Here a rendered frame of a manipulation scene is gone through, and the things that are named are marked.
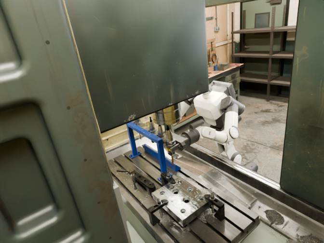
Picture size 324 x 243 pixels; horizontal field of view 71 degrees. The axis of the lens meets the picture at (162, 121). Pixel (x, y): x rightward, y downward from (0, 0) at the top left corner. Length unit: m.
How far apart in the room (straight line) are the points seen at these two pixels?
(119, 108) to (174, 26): 0.41
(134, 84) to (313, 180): 1.22
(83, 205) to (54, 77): 0.37
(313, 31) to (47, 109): 1.22
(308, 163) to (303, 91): 0.44
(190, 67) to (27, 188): 0.79
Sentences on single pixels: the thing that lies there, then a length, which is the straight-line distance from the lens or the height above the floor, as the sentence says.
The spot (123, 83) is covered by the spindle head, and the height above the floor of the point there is 1.76.
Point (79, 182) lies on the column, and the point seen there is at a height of 1.58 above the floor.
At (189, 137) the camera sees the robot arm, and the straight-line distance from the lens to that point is 1.33.
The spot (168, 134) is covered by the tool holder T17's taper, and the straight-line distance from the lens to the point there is 1.25.
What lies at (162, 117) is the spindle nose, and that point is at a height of 1.52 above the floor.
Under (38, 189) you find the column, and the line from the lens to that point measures 0.79.
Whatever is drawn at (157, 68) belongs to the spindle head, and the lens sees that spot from 0.98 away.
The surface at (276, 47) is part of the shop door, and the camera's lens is 5.88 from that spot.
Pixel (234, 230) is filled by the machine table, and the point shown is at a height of 0.90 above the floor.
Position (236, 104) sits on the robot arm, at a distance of 1.76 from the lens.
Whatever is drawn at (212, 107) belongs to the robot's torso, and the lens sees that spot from 1.81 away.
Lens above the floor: 1.96
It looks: 24 degrees down
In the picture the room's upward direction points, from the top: 8 degrees counter-clockwise
